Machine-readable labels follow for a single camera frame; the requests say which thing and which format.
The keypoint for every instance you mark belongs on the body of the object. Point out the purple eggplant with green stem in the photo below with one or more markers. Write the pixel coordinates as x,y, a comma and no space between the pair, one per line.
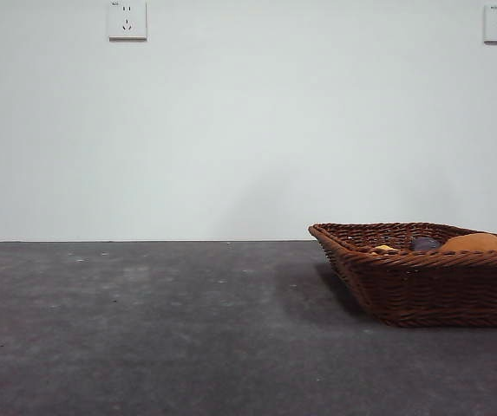
426,245

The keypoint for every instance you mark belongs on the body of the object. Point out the brown potato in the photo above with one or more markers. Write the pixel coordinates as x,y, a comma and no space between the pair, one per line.
475,242

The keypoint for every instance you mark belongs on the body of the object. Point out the brown wicker basket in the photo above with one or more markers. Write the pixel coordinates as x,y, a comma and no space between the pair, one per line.
439,290

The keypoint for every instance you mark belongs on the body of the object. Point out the yellow corn cob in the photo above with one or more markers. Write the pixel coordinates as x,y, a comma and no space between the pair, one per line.
386,248

